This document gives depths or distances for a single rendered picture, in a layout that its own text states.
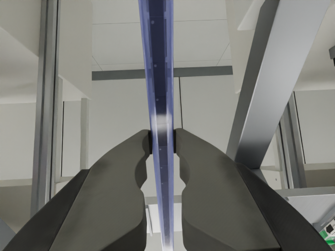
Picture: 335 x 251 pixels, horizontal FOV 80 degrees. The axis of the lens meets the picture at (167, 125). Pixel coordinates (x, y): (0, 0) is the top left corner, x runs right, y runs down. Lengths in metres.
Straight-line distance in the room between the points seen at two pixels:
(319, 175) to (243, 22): 0.72
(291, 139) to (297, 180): 0.11
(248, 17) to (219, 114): 1.94
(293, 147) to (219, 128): 1.48
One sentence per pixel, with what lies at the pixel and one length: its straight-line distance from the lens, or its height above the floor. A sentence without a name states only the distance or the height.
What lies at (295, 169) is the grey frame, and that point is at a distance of 0.68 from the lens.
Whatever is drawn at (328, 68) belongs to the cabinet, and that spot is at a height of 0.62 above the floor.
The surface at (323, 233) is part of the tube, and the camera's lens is 0.38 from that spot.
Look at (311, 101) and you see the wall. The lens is 2.61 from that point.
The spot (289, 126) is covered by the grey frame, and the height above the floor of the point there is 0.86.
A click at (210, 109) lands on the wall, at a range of 2.13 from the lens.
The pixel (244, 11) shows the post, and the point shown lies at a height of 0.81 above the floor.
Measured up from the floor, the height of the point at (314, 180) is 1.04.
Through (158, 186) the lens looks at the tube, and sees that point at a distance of 0.16.
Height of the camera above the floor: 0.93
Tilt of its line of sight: 9 degrees down
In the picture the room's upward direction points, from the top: 177 degrees clockwise
